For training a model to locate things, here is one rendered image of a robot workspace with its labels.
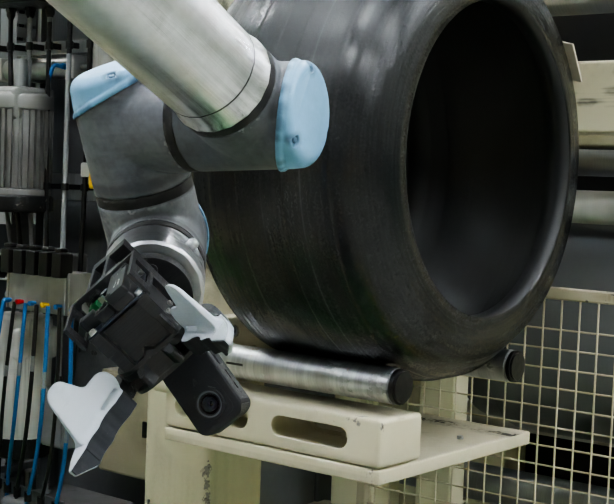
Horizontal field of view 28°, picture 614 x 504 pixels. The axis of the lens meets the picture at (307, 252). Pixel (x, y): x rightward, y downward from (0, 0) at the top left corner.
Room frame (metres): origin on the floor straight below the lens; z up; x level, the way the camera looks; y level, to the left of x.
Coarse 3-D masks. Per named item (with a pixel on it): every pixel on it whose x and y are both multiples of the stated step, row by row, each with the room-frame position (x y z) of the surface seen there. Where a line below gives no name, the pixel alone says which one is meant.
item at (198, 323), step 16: (176, 288) 0.89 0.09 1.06; (176, 304) 0.92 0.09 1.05; (192, 304) 0.89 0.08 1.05; (176, 320) 0.95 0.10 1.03; (192, 320) 0.92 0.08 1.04; (208, 320) 0.89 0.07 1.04; (224, 320) 0.89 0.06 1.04; (192, 336) 0.92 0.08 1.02; (208, 336) 0.89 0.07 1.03; (224, 336) 0.87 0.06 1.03; (192, 352) 0.93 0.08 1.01; (224, 352) 0.88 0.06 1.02
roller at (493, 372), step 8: (504, 352) 1.72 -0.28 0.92; (512, 352) 1.72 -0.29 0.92; (520, 352) 1.73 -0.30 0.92; (496, 360) 1.72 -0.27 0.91; (504, 360) 1.71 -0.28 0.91; (512, 360) 1.71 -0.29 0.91; (520, 360) 1.72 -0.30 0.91; (480, 368) 1.73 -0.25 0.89; (488, 368) 1.72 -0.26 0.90; (496, 368) 1.72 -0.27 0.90; (504, 368) 1.71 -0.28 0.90; (512, 368) 1.71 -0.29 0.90; (520, 368) 1.72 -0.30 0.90; (472, 376) 1.76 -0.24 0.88; (480, 376) 1.74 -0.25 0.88; (488, 376) 1.73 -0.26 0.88; (496, 376) 1.72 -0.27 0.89; (504, 376) 1.71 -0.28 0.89; (512, 376) 1.71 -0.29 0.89; (520, 376) 1.73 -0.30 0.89
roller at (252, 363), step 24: (240, 360) 1.64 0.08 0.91; (264, 360) 1.61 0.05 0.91; (288, 360) 1.59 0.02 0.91; (312, 360) 1.57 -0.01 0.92; (336, 360) 1.56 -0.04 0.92; (288, 384) 1.59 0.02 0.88; (312, 384) 1.56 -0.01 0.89; (336, 384) 1.54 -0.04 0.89; (360, 384) 1.51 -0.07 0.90; (384, 384) 1.49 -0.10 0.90; (408, 384) 1.51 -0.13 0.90
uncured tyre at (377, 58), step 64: (256, 0) 1.55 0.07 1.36; (320, 0) 1.48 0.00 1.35; (384, 0) 1.45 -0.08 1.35; (448, 0) 1.50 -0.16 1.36; (512, 0) 1.61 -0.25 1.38; (320, 64) 1.42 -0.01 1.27; (384, 64) 1.42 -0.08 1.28; (448, 64) 1.90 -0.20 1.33; (512, 64) 1.84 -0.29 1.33; (384, 128) 1.41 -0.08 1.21; (448, 128) 1.95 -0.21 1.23; (512, 128) 1.88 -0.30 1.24; (576, 128) 1.78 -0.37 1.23; (256, 192) 1.46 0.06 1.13; (320, 192) 1.41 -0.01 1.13; (384, 192) 1.42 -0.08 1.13; (448, 192) 1.95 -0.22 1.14; (512, 192) 1.88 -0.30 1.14; (256, 256) 1.49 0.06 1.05; (320, 256) 1.43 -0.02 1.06; (384, 256) 1.43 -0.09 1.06; (448, 256) 1.90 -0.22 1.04; (512, 256) 1.84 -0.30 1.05; (256, 320) 1.58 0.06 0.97; (320, 320) 1.50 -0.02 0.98; (384, 320) 1.47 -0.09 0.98; (448, 320) 1.52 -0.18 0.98; (512, 320) 1.65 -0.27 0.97
